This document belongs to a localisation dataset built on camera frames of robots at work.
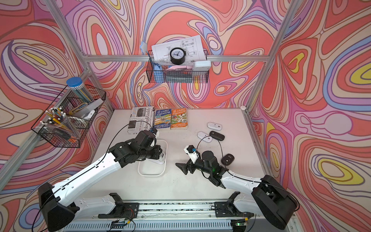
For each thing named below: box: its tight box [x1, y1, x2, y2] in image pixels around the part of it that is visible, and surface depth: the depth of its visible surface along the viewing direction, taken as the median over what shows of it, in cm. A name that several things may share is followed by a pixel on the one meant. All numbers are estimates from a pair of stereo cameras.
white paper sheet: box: [151, 34, 207, 65], surface depth 84 cm
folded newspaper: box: [127, 106, 155, 135], surface depth 113 cm
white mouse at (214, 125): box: [206, 121, 223, 131], surface depth 109 cm
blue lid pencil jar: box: [66, 76, 94, 104], surface depth 74 cm
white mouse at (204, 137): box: [197, 130, 213, 143], surface depth 103 cm
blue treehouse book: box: [154, 108, 172, 130], surface depth 113 cm
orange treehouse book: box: [170, 107, 188, 131], surface depth 113 cm
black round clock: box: [169, 47, 187, 66], surface depth 80 cm
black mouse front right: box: [221, 153, 235, 166], surface depth 90 cm
